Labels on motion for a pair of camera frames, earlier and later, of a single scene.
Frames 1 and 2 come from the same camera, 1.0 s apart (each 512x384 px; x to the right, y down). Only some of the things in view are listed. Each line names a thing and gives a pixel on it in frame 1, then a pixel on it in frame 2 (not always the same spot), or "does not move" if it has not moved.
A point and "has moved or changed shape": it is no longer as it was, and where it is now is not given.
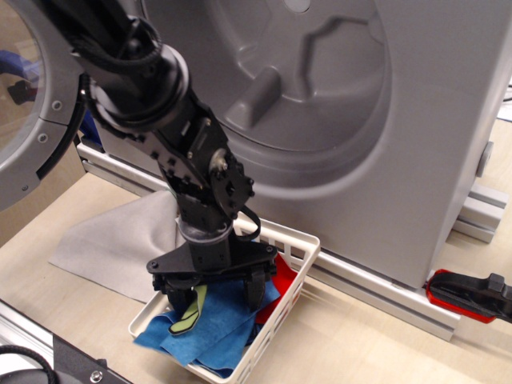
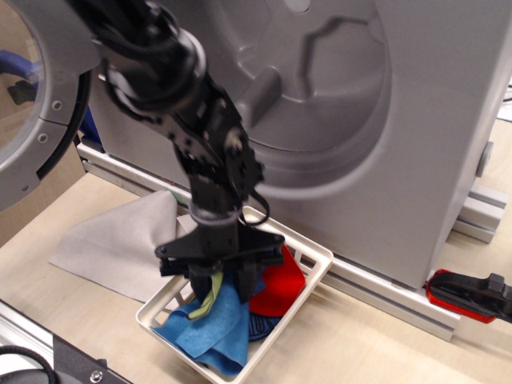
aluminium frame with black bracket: (70, 364) does not move
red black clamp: (472, 298) does not move
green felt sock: (192, 316) to (217, 282)
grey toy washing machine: (363, 125) does not move
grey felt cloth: (115, 247) does not move
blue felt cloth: (220, 334) has moved or changed shape
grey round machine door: (40, 90) does not move
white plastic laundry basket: (299, 248) has moved or changed shape
